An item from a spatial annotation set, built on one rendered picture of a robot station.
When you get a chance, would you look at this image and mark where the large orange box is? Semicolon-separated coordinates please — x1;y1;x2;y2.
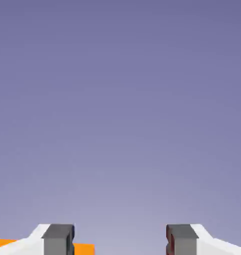
0;238;95;255

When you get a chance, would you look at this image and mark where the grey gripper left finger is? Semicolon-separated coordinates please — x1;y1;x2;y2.
0;223;75;255

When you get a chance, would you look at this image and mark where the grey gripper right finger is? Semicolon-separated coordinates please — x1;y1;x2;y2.
165;223;241;255

